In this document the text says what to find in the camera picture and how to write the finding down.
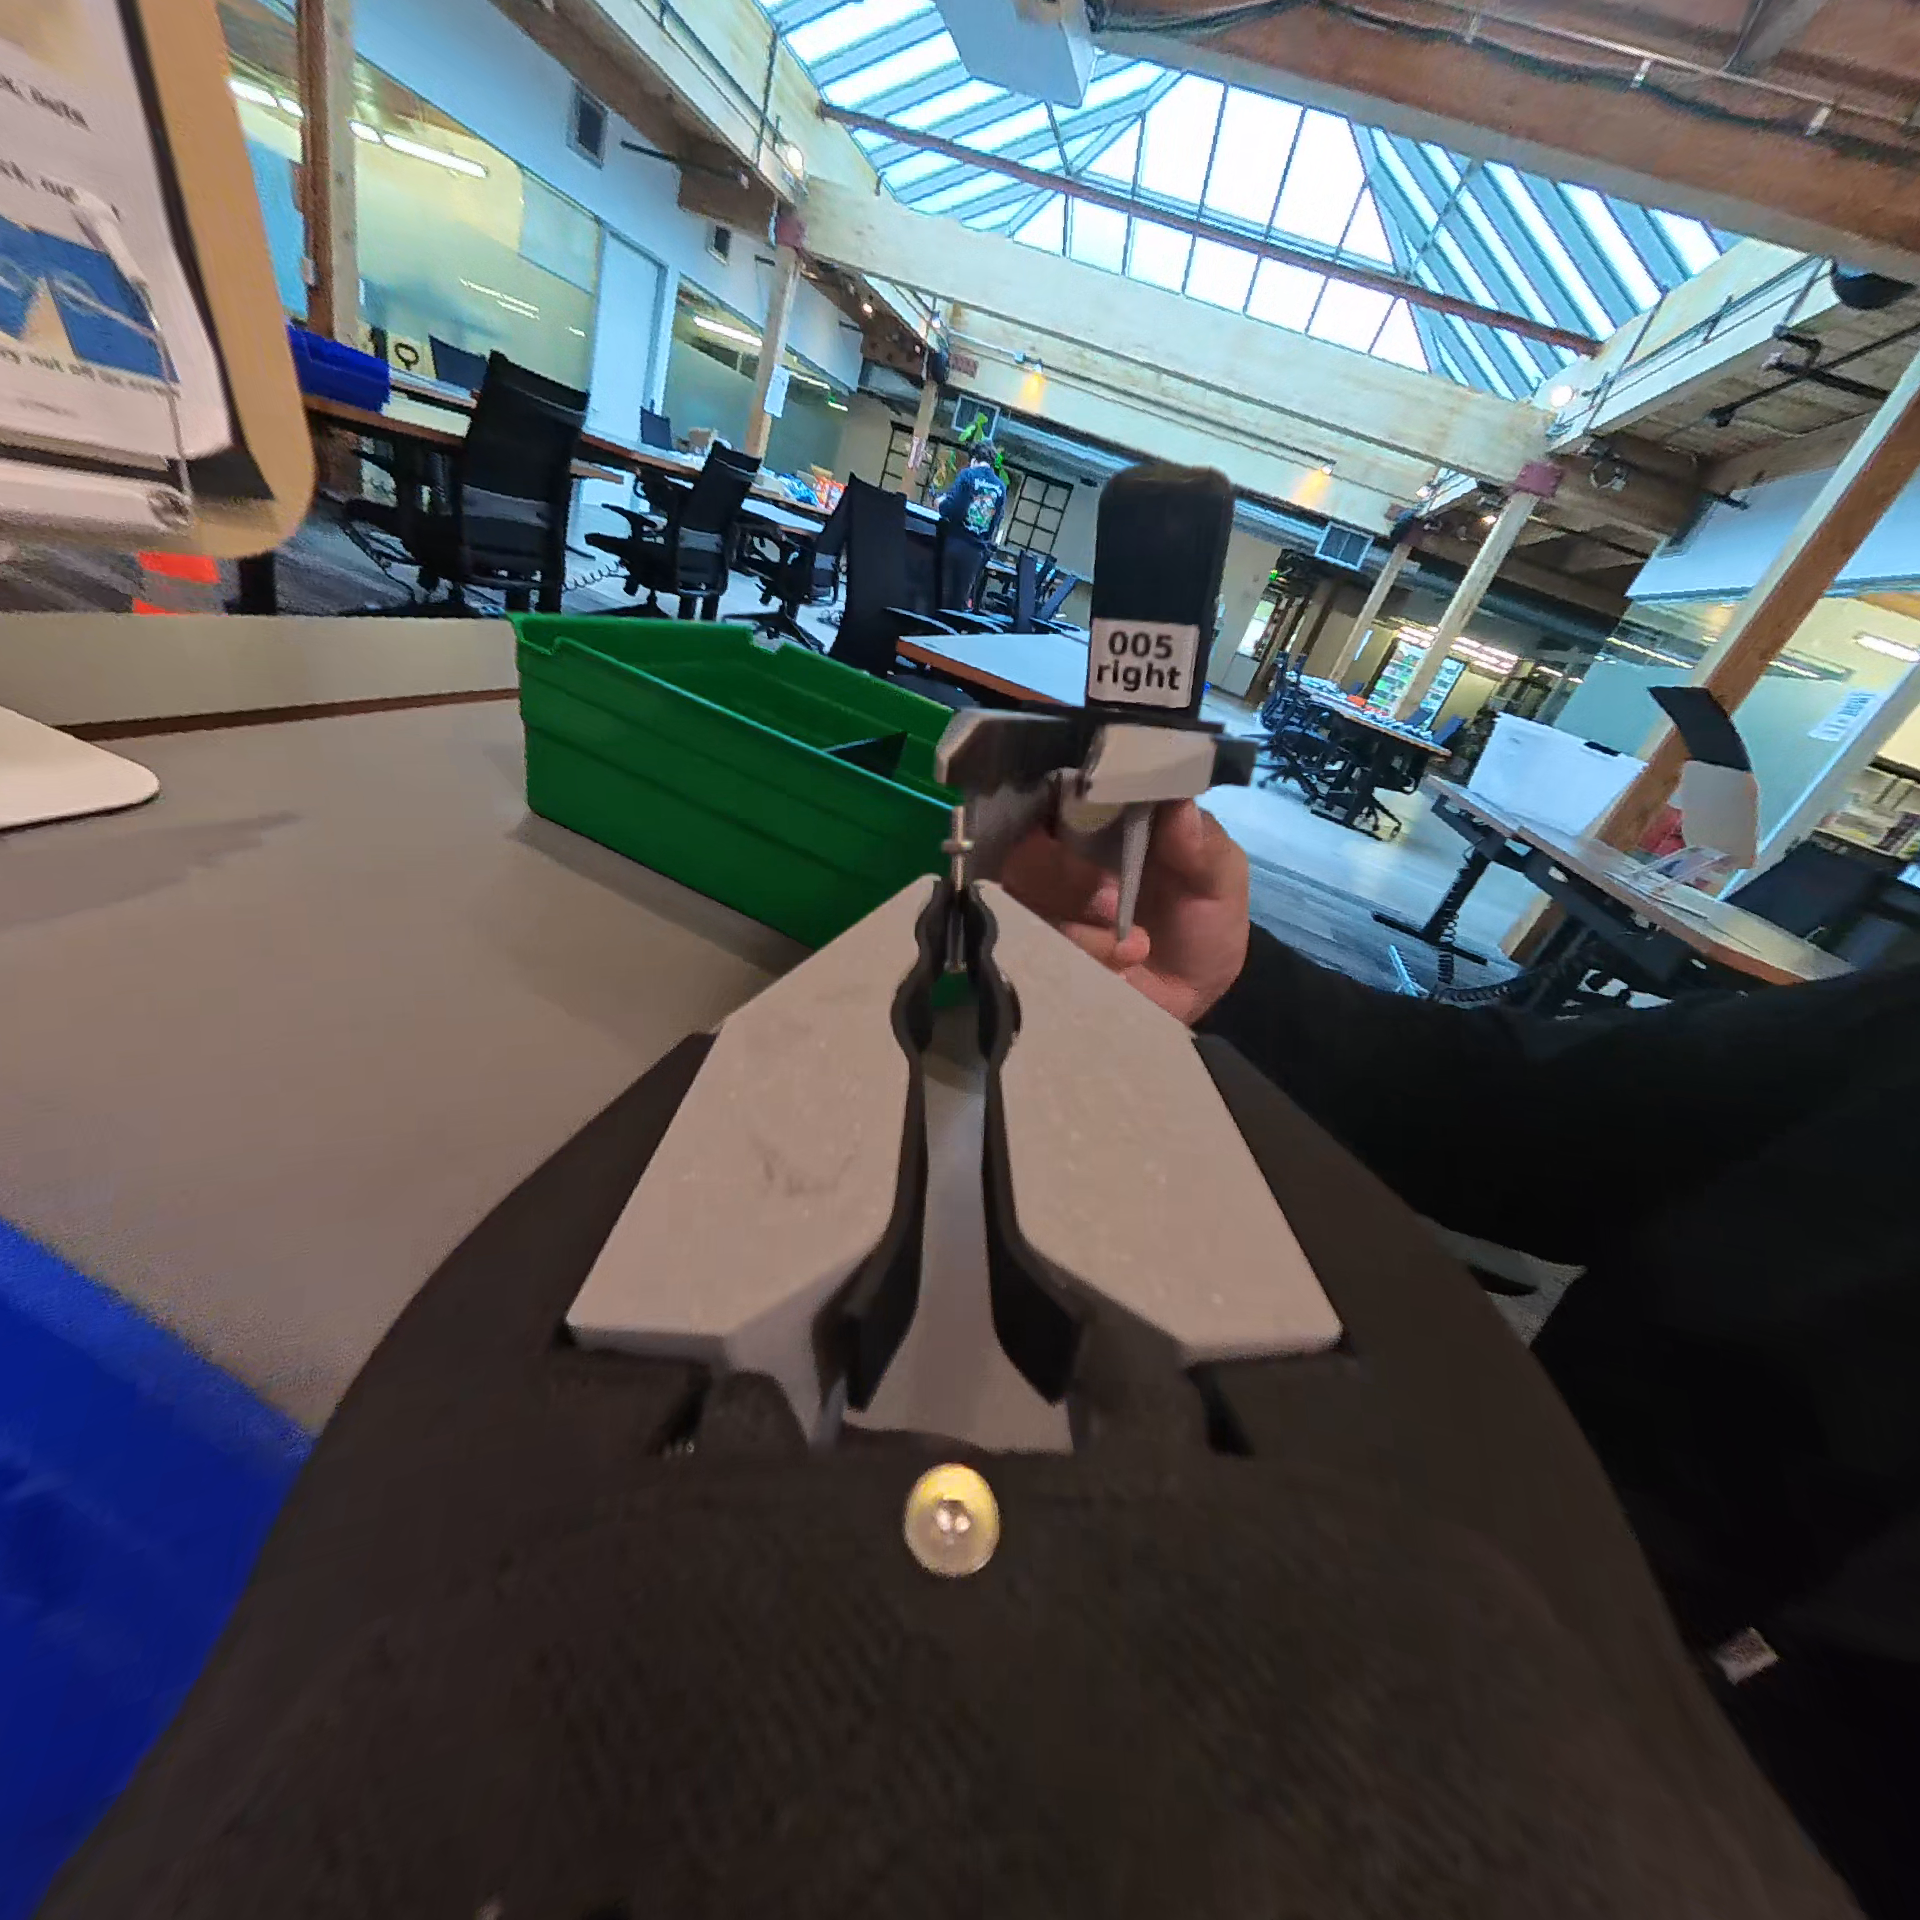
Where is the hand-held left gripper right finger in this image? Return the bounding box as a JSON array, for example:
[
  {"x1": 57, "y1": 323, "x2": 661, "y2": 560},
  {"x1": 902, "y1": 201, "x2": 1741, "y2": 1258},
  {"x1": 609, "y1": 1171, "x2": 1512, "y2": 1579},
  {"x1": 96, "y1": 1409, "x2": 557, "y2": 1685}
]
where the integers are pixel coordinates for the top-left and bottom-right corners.
[{"x1": 967, "y1": 877, "x2": 1344, "y2": 1408}]

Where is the person's right forearm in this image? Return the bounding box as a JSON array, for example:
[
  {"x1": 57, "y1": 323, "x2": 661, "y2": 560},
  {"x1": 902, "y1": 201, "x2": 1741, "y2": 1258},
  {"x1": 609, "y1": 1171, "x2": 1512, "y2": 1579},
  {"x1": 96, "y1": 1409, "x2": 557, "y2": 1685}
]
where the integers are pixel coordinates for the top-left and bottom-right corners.
[{"x1": 1195, "y1": 921, "x2": 1920, "y2": 1307}]

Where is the cluttered office table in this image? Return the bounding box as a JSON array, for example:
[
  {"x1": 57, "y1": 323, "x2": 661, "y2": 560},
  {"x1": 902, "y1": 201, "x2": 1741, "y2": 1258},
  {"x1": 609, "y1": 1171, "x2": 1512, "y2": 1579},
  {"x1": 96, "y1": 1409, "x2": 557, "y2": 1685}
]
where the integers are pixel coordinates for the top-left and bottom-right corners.
[{"x1": 1261, "y1": 661, "x2": 1480, "y2": 833}]

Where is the blue plastic bin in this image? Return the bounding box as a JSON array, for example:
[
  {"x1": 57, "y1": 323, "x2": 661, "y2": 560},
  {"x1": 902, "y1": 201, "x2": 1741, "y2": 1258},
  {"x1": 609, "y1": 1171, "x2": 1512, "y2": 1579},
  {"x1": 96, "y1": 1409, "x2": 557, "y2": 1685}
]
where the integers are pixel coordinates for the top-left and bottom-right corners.
[{"x1": 0, "y1": 1216, "x2": 318, "y2": 1920}]

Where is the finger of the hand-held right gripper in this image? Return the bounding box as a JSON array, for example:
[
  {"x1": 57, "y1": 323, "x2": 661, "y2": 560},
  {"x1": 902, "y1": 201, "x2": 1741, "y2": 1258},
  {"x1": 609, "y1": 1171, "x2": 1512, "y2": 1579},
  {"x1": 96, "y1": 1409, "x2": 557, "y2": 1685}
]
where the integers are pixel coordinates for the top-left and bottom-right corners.
[
  {"x1": 1050, "y1": 725, "x2": 1222, "y2": 943},
  {"x1": 935, "y1": 711, "x2": 1087, "y2": 859}
]

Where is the black and white carton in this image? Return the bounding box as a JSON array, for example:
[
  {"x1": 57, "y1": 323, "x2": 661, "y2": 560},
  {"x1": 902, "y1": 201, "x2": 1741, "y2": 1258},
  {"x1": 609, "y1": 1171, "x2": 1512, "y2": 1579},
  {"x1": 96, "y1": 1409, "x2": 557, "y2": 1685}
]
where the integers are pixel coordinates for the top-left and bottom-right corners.
[{"x1": 1648, "y1": 685, "x2": 1760, "y2": 872}]

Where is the white cardboard box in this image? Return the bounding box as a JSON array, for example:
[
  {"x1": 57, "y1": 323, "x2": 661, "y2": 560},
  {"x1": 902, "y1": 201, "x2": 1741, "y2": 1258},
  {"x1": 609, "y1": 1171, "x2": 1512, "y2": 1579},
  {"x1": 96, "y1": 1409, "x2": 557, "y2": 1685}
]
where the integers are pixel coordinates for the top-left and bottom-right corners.
[{"x1": 1469, "y1": 711, "x2": 1673, "y2": 841}]

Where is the long wooden office table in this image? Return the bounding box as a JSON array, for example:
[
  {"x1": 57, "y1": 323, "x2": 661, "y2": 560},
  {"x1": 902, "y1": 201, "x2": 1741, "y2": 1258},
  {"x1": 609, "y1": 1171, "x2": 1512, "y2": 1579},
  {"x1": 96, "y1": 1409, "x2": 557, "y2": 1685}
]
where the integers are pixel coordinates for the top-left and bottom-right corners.
[{"x1": 299, "y1": 385, "x2": 624, "y2": 608}]

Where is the printed instruction sheet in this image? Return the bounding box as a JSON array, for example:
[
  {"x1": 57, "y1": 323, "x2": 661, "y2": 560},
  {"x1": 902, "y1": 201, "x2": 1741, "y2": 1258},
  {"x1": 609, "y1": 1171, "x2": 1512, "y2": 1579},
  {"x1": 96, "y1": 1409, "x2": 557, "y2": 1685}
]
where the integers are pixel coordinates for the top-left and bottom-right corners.
[{"x1": 0, "y1": 30, "x2": 234, "y2": 458}]

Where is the green plastic bin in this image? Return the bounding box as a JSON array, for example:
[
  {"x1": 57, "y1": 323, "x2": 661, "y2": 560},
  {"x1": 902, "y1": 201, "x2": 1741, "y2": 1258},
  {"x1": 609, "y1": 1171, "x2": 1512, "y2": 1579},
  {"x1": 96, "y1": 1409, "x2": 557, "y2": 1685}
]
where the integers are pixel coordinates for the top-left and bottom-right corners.
[{"x1": 510, "y1": 613, "x2": 986, "y2": 1009}]

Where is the group of black office chairs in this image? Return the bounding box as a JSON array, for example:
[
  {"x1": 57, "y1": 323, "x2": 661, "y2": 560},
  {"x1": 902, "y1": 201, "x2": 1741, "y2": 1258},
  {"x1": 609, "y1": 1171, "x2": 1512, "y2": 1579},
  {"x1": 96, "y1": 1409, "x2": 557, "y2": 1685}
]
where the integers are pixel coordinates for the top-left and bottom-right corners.
[{"x1": 359, "y1": 351, "x2": 1082, "y2": 677}]

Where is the black backing board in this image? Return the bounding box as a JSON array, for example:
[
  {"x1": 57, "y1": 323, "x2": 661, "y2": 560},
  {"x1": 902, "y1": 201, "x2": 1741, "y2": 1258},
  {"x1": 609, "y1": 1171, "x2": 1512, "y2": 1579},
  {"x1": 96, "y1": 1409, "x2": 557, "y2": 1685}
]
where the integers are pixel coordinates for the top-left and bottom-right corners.
[{"x1": 128, "y1": 0, "x2": 282, "y2": 506}]

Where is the person's right hand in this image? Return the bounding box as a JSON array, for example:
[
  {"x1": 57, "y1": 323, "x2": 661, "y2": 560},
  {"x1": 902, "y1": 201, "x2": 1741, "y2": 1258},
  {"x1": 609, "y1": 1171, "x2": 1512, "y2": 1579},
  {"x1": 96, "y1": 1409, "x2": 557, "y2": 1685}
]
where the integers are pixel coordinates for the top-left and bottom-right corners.
[{"x1": 998, "y1": 801, "x2": 1255, "y2": 1025}]

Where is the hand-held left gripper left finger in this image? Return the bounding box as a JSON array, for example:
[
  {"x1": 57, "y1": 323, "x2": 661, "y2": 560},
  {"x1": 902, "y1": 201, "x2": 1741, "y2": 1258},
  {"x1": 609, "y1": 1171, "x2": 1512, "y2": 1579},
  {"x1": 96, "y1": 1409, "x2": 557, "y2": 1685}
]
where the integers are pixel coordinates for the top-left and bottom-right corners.
[{"x1": 566, "y1": 872, "x2": 944, "y2": 1445}]

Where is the small blue crate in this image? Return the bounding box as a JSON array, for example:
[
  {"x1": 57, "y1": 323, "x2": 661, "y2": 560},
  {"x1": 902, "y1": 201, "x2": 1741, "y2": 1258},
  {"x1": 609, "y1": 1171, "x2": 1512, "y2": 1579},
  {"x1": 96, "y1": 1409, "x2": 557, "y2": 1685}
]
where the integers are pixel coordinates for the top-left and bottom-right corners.
[{"x1": 288, "y1": 327, "x2": 395, "y2": 408}]

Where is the white-top office table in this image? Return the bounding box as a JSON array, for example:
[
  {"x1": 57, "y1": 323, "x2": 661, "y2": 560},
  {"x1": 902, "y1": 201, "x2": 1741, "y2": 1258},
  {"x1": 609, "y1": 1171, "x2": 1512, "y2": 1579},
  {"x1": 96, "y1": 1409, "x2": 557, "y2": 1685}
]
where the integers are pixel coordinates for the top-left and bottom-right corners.
[{"x1": 897, "y1": 630, "x2": 1113, "y2": 711}]

